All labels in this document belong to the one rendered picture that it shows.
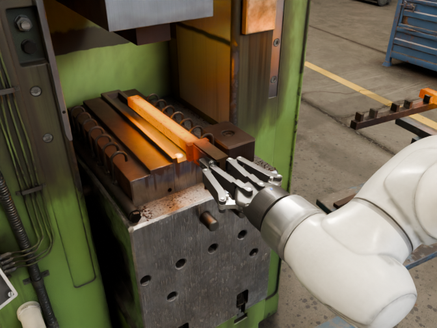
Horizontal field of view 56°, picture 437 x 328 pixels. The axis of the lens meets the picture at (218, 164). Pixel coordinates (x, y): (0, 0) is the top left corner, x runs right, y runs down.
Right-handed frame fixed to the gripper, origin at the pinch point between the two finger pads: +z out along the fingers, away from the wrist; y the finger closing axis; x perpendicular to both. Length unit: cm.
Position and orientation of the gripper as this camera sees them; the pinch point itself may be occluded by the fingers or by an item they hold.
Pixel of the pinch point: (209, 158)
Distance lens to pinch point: 76.9
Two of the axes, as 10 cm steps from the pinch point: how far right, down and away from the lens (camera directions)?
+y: 8.3, -2.9, 4.7
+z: -5.5, -4.6, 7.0
